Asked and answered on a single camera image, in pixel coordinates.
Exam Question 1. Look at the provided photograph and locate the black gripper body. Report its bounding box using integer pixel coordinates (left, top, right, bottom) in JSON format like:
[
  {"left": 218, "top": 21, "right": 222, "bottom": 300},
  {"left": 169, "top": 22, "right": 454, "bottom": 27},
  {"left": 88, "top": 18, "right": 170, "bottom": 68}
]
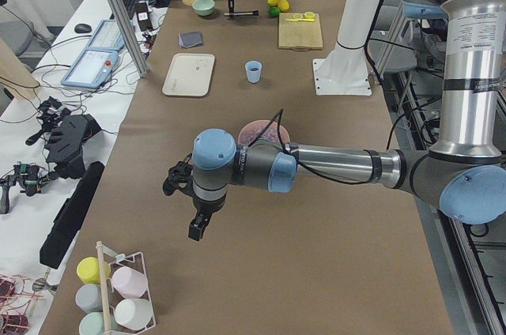
[{"left": 163, "top": 161, "right": 226, "bottom": 219}]

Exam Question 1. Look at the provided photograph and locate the light blue plastic cup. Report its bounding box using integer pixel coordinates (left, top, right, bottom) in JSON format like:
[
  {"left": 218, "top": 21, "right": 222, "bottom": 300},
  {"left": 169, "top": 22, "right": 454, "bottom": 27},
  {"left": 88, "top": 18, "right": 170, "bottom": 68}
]
[{"left": 245, "top": 60, "right": 262, "bottom": 84}]

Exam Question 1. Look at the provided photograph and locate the pink bowl of ice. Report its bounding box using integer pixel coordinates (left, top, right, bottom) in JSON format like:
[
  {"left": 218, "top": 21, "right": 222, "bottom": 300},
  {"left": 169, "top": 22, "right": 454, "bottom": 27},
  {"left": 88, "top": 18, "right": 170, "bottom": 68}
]
[{"left": 237, "top": 120, "right": 290, "bottom": 145}]

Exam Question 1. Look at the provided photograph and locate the pink frosted cup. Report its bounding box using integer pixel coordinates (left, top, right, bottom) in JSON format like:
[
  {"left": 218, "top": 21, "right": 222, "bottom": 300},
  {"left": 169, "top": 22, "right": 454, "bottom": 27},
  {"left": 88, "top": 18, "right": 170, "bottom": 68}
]
[{"left": 111, "top": 266, "right": 148, "bottom": 299}]

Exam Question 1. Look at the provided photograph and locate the white frosted cup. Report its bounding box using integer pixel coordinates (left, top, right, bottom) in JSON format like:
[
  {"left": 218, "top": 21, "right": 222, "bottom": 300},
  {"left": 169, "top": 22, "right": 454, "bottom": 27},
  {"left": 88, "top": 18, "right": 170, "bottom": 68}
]
[{"left": 114, "top": 298, "right": 153, "bottom": 331}]

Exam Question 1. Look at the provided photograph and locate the yellow frosted cup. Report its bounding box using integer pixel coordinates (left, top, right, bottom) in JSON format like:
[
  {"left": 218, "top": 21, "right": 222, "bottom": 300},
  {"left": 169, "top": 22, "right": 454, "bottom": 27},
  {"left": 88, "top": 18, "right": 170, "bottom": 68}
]
[{"left": 76, "top": 257, "right": 100, "bottom": 284}]

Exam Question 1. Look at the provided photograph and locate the grey frosted cup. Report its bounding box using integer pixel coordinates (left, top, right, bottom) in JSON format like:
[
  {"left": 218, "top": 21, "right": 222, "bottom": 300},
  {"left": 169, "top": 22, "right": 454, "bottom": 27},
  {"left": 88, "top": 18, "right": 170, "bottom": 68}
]
[{"left": 75, "top": 284, "right": 103, "bottom": 314}]

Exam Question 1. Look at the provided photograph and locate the green frosted cup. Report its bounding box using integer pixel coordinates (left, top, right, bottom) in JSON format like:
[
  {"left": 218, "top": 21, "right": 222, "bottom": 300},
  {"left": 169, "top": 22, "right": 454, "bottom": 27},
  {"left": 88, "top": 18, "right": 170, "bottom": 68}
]
[{"left": 78, "top": 312, "right": 105, "bottom": 335}]

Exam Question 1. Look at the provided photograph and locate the mint green bowl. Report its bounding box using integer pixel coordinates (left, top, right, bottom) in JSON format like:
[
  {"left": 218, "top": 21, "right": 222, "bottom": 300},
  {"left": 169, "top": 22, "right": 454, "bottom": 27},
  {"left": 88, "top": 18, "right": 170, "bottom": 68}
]
[{"left": 192, "top": 0, "right": 215, "bottom": 17}]

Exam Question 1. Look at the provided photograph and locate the green lime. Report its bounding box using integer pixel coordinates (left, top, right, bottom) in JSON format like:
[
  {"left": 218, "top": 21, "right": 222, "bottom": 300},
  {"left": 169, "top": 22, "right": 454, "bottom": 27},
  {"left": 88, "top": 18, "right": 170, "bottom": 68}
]
[{"left": 269, "top": 7, "right": 280, "bottom": 17}]

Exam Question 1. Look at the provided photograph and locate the whole yellow lemon right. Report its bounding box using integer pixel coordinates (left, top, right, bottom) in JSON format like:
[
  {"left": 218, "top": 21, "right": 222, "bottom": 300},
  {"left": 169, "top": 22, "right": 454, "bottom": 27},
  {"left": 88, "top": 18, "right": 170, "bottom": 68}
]
[{"left": 277, "top": 0, "right": 290, "bottom": 13}]

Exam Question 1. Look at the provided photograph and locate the grey folded cloth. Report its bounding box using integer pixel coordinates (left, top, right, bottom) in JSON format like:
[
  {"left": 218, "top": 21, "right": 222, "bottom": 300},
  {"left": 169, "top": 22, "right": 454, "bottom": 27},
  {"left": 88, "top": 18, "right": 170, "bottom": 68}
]
[{"left": 179, "top": 32, "right": 203, "bottom": 49}]

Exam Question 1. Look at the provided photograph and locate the yellow plastic knife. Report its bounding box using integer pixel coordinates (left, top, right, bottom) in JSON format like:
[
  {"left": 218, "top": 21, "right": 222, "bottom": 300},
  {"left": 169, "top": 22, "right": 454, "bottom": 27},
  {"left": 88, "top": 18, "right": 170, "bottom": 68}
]
[{"left": 284, "top": 17, "right": 315, "bottom": 22}]

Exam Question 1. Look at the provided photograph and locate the wooden cutting board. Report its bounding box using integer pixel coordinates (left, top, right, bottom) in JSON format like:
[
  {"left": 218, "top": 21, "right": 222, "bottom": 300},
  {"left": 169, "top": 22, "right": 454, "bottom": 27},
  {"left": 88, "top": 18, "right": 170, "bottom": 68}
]
[{"left": 278, "top": 13, "right": 323, "bottom": 51}]

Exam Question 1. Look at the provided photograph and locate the lemon half upper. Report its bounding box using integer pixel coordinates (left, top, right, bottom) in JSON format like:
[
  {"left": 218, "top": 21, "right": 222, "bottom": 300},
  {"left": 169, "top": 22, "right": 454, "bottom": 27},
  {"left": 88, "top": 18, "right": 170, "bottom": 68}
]
[{"left": 304, "top": 11, "right": 315, "bottom": 19}]

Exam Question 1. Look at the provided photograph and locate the cream rabbit tray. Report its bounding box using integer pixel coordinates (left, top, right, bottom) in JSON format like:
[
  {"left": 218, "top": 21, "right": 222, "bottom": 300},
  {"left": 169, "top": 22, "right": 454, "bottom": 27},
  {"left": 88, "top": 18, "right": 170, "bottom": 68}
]
[{"left": 162, "top": 53, "right": 215, "bottom": 97}]

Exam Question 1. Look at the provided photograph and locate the teach pendant far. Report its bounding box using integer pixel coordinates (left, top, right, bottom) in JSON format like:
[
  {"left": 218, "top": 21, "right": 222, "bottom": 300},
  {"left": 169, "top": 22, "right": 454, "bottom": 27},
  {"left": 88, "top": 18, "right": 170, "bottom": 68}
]
[{"left": 87, "top": 19, "right": 125, "bottom": 51}]

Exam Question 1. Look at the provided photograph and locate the teach pendant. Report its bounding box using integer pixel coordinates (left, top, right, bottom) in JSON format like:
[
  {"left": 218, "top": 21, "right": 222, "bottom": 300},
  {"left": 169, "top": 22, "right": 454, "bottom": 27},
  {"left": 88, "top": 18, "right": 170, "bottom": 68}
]
[
  {"left": 61, "top": 48, "right": 119, "bottom": 90},
  {"left": 87, "top": 19, "right": 125, "bottom": 51}
]

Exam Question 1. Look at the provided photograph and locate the black bar device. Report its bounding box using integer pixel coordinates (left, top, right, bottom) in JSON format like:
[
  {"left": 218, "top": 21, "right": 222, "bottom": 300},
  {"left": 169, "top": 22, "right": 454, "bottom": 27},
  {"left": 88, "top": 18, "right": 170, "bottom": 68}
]
[{"left": 39, "top": 161, "right": 104, "bottom": 269}]

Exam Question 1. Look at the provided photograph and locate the teach pendant near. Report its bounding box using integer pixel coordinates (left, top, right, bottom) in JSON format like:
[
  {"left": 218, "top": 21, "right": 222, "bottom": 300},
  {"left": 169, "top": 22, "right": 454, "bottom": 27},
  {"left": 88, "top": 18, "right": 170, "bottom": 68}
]
[{"left": 61, "top": 48, "right": 119, "bottom": 90}]

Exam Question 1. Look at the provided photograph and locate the black computer mouse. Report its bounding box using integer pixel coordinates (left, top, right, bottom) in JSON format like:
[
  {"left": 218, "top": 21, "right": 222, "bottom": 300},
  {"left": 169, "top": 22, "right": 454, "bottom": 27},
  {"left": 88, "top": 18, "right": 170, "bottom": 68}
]
[{"left": 74, "top": 23, "right": 93, "bottom": 34}]

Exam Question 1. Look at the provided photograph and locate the white wire cup rack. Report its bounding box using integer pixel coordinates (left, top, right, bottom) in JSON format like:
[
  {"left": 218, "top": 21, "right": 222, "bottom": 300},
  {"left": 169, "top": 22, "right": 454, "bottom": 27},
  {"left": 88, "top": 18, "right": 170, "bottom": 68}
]
[{"left": 96, "top": 241, "right": 157, "bottom": 334}]

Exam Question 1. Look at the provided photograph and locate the aluminium frame post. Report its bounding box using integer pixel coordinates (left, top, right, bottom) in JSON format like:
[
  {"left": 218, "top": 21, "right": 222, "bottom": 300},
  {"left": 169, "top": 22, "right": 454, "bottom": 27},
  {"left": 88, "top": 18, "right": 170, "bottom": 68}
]
[{"left": 107, "top": 0, "right": 149, "bottom": 77}]

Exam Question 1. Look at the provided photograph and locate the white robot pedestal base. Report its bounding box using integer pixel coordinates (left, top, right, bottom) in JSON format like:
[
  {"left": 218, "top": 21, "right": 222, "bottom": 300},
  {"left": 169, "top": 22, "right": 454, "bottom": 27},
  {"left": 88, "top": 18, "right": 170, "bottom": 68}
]
[{"left": 313, "top": 0, "right": 380, "bottom": 96}]

